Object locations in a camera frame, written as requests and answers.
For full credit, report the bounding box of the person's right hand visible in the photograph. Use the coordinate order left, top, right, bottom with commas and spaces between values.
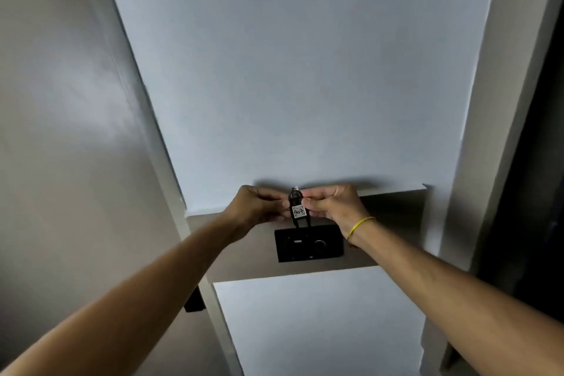
301, 184, 373, 237

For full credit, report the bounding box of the yellow wrist band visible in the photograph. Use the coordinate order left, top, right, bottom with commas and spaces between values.
346, 216, 377, 243

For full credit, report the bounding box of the person's left hand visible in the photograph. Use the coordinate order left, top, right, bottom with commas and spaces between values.
222, 185, 292, 244

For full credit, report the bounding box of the person's left forearm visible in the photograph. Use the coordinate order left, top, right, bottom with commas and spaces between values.
0, 212, 242, 376

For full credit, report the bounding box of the black wall switch panel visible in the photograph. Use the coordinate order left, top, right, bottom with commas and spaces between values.
274, 224, 344, 263

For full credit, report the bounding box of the black key fob with tag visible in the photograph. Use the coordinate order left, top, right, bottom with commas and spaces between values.
288, 187, 312, 229

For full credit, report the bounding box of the person's right forearm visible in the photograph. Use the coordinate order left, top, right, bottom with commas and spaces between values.
347, 218, 564, 376

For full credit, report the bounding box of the black door hinge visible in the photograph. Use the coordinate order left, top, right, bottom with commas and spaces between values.
184, 283, 204, 313

